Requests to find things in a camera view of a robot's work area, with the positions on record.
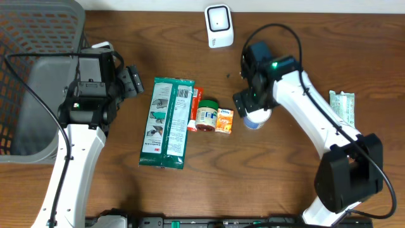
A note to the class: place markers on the red stick sachet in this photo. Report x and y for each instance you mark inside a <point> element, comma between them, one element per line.
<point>197,95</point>

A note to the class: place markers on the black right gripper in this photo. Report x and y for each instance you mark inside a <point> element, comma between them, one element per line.
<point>251,104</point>

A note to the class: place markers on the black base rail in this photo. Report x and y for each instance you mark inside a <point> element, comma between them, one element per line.
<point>158,222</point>

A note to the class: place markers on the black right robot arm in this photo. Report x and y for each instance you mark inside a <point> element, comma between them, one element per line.
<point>351,167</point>

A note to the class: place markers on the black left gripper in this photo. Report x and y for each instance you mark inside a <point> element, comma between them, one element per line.
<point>132,81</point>

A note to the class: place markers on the tall green white packet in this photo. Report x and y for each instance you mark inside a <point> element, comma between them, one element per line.
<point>165,136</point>

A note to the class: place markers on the orange snack packet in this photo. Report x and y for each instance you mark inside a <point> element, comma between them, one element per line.
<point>224,121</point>

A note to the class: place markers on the white barcode scanner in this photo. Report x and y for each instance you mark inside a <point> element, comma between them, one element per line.
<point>219,26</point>

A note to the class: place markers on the light green tissue packet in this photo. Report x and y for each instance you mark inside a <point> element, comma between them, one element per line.
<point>343,104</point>

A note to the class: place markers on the white tub container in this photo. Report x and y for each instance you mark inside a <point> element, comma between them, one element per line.
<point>256,119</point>

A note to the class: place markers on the grey plastic mesh basket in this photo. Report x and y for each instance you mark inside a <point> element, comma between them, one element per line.
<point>35,74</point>

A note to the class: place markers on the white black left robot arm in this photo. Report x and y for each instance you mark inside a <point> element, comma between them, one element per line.
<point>85,115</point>

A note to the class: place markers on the green lid jar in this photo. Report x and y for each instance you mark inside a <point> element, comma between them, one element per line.
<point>207,114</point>

